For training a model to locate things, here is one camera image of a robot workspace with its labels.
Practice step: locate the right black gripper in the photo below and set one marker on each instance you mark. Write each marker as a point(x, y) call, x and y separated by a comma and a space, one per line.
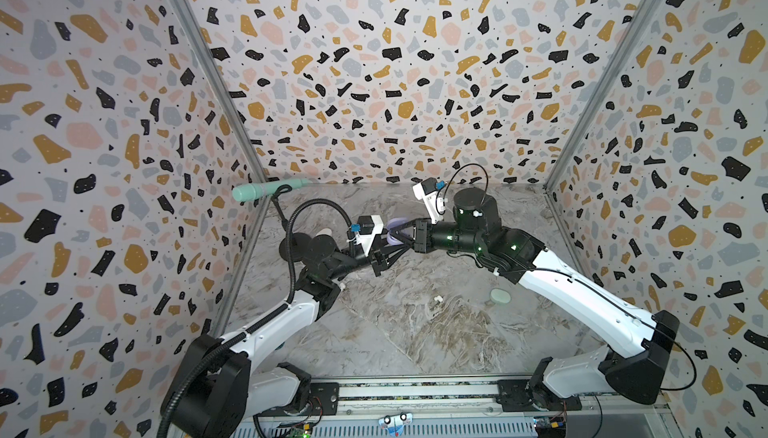
point(421, 237)

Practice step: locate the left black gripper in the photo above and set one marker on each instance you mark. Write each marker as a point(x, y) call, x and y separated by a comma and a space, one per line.
point(387, 263)

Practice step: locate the mint green charging case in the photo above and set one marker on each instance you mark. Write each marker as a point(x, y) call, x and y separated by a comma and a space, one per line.
point(500, 296)

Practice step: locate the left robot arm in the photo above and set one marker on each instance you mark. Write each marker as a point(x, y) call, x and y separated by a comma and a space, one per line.
point(217, 384)

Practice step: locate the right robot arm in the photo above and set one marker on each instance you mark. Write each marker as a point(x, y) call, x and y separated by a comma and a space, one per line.
point(637, 344)

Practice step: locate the black microphone stand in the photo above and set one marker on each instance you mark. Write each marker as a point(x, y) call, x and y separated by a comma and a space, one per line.
point(289, 249)

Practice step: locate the mint green microphone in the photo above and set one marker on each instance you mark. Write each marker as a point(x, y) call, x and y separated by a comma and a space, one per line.
point(255, 191)

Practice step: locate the left corner aluminium profile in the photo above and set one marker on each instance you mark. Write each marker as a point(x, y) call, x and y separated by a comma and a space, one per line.
point(192, 31)

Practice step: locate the corner aluminium profile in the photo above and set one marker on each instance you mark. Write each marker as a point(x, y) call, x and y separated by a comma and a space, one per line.
point(634, 32)
point(192, 31)

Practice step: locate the small toy car sticker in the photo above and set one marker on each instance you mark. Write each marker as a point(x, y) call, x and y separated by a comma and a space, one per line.
point(394, 425)

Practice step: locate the right corner aluminium profile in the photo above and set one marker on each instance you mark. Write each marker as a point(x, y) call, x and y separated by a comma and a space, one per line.
point(634, 32)

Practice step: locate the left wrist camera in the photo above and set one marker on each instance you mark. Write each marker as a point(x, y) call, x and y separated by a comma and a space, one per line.
point(365, 230)

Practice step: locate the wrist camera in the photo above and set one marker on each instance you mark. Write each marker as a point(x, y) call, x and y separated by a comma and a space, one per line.
point(429, 193)
point(365, 230)

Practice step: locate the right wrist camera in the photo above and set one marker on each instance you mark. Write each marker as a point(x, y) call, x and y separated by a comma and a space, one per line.
point(429, 193)

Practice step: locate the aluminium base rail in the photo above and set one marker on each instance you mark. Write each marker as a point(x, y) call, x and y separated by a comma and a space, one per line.
point(458, 406)

